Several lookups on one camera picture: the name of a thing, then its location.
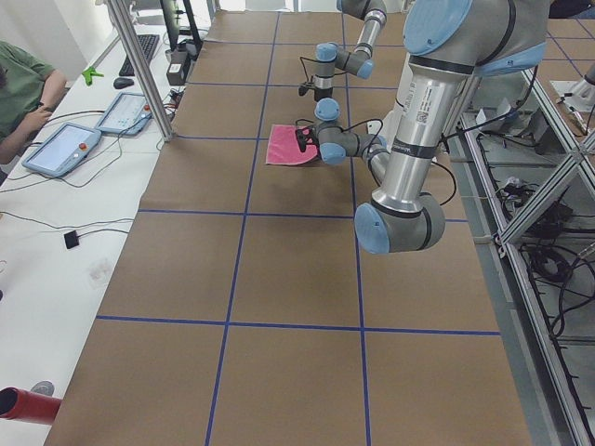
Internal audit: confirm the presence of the black computer mouse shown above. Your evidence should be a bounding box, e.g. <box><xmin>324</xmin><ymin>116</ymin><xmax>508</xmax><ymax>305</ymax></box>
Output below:
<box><xmin>112</xmin><ymin>77</ymin><xmax>134</xmax><ymax>90</ymax></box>

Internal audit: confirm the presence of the person in green shirt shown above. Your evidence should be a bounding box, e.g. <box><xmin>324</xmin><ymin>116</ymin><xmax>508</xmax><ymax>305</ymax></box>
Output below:
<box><xmin>1</xmin><ymin>42</ymin><xmax>66</xmax><ymax>164</ymax></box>

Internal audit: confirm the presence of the pink and grey towel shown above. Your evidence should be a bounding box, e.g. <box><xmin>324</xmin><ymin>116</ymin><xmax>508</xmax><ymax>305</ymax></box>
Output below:
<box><xmin>266</xmin><ymin>125</ymin><xmax>318</xmax><ymax>166</ymax></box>

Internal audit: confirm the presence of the black box with label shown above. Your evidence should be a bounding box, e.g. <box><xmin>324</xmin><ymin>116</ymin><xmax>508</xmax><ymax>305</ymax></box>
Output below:
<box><xmin>166</xmin><ymin>49</ymin><xmax>191</xmax><ymax>86</ymax></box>

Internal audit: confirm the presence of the near teach pendant tablet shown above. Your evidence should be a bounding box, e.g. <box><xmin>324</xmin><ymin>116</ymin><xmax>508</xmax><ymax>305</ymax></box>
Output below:
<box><xmin>21</xmin><ymin>123</ymin><xmax>101</xmax><ymax>177</ymax></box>

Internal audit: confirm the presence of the aluminium frame post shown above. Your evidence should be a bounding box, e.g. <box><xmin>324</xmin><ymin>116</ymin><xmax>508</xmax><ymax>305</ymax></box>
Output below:
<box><xmin>105</xmin><ymin>0</ymin><xmax>174</xmax><ymax>142</ymax></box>

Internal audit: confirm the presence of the teach pendant tablet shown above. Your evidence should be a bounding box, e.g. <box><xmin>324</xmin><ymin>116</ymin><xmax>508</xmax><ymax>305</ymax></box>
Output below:
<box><xmin>21</xmin><ymin>123</ymin><xmax>101</xmax><ymax>177</ymax></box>
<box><xmin>95</xmin><ymin>92</ymin><xmax>152</xmax><ymax>136</ymax></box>

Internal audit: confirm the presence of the black monitor stand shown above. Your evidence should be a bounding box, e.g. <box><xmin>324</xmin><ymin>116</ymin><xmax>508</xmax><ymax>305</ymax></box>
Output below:
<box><xmin>160</xmin><ymin>0</ymin><xmax>203</xmax><ymax>54</ymax></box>

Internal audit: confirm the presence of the far teach pendant tablet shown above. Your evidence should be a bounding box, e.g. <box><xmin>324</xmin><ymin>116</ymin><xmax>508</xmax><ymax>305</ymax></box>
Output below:
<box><xmin>95</xmin><ymin>92</ymin><xmax>152</xmax><ymax>136</ymax></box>

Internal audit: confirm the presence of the black keyboard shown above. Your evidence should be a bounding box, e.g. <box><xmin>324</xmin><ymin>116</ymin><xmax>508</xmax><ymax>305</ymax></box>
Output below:
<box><xmin>118</xmin><ymin>33</ymin><xmax>161</xmax><ymax>78</ymax></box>

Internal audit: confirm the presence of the green plastic clamp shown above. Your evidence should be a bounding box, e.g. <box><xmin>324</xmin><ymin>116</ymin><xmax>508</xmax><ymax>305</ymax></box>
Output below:
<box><xmin>82</xmin><ymin>66</ymin><xmax>104</xmax><ymax>86</ymax></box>

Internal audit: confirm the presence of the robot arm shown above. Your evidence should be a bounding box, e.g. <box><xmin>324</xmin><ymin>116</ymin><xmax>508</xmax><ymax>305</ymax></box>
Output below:
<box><xmin>313</xmin><ymin>1</ymin><xmax>549</xmax><ymax>254</ymax></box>
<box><xmin>312</xmin><ymin>0</ymin><xmax>387</xmax><ymax>102</ymax></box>

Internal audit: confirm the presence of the red cylinder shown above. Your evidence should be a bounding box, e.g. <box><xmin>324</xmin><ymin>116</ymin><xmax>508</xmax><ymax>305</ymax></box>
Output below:
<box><xmin>1</xmin><ymin>387</ymin><xmax>61</xmax><ymax>426</ymax></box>

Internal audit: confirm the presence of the small black square puck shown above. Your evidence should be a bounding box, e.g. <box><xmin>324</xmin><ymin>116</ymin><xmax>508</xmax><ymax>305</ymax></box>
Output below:
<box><xmin>63</xmin><ymin>230</ymin><xmax>80</xmax><ymax>250</ymax></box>

